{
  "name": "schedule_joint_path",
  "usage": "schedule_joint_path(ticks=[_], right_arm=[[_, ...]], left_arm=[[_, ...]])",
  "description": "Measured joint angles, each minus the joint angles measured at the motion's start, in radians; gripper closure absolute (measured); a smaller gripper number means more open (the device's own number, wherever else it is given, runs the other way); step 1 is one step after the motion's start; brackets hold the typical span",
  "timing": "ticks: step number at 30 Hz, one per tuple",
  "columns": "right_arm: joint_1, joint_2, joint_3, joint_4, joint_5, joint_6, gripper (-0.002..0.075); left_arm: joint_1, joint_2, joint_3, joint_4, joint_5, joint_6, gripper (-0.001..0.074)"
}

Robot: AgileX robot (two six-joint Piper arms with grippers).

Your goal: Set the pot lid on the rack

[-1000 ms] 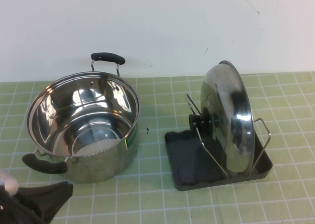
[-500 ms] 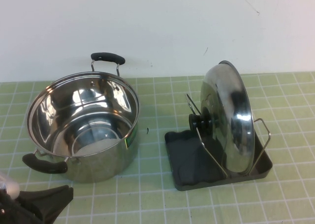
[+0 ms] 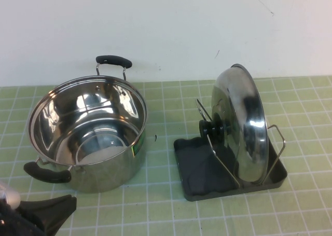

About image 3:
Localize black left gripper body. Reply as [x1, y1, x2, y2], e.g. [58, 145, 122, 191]
[10, 207, 57, 236]

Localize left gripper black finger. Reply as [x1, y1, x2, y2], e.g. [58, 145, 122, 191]
[38, 204, 77, 230]
[22, 193, 77, 211]

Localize steel pot lid black knob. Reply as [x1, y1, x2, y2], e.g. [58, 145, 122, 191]
[198, 63, 269, 189]

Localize green grid table mat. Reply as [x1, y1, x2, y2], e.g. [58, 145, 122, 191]
[0, 76, 332, 236]

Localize stainless steel pot black handles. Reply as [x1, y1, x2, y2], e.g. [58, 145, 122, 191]
[22, 54, 147, 194]

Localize black tray wire lid rack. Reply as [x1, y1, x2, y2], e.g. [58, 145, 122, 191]
[173, 98, 289, 202]

